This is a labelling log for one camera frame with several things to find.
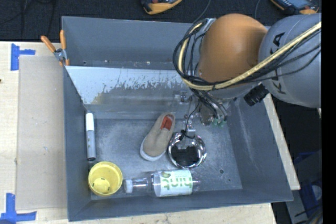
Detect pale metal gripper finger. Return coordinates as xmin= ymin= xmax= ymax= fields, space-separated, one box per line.
xmin=181 ymin=126 xmax=197 ymax=140
xmin=173 ymin=92 xmax=191 ymax=104

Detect beige slip-on shoe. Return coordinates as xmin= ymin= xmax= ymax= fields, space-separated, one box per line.
xmin=139 ymin=112 xmax=176 ymax=162

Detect clear plastic bottle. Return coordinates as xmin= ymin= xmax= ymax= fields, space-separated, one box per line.
xmin=123 ymin=168 xmax=202 ymax=198

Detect grey metal bin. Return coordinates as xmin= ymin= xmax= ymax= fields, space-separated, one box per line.
xmin=60 ymin=15 xmax=295 ymax=222

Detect yellow plastic cup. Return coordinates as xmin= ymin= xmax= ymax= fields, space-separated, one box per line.
xmin=87 ymin=161 xmax=124 ymax=197

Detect white and silver marker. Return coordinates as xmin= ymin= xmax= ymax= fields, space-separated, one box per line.
xmin=85 ymin=111 xmax=97 ymax=162

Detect pale wood flat board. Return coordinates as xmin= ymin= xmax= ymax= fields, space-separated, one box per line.
xmin=15 ymin=56 xmax=69 ymax=211

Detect shiny silver round ring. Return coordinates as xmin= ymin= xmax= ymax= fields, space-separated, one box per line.
xmin=167 ymin=131 xmax=207 ymax=169

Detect black cylinder on white bracket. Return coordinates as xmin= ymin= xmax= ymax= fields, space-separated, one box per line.
xmin=243 ymin=83 xmax=270 ymax=108

